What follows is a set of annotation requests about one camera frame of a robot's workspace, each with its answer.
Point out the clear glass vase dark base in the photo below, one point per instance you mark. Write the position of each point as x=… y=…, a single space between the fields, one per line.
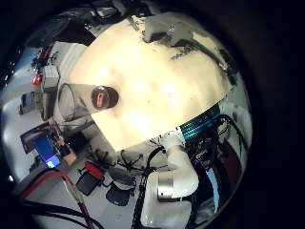
x=105 y=98

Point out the narrow door window pane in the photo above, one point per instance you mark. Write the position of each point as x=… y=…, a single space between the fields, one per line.
x=214 y=187

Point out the black star chair base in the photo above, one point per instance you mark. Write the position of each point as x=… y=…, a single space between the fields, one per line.
x=98 y=156
x=131 y=160

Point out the grey box cabinet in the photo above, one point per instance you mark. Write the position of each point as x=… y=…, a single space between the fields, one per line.
x=50 y=78

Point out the black office chair red back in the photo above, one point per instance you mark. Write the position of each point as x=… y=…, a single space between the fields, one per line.
x=89 y=183

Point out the small cardboard box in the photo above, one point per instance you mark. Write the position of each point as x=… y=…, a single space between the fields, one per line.
x=70 y=157

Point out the small red object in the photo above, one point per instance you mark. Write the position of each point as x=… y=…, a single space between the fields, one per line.
x=37 y=79

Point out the blue lit computer monitor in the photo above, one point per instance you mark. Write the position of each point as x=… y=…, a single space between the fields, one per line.
x=44 y=149

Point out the grey equipment case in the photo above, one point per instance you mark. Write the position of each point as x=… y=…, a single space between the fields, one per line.
x=30 y=101

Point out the brown framed board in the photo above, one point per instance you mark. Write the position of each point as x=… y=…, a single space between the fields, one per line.
x=27 y=135

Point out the teal aluminium frame rail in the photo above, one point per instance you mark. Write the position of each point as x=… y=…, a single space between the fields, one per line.
x=198 y=125

